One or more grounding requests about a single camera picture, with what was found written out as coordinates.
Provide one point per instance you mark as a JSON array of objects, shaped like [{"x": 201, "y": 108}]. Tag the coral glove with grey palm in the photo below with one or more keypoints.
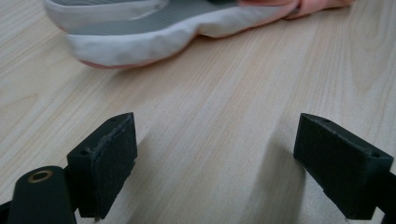
[{"x": 140, "y": 40}]

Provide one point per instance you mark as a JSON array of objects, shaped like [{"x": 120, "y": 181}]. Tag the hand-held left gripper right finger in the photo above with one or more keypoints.
[{"x": 342, "y": 168}]

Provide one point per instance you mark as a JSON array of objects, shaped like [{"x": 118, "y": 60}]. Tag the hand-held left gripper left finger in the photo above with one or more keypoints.
[{"x": 107, "y": 168}]

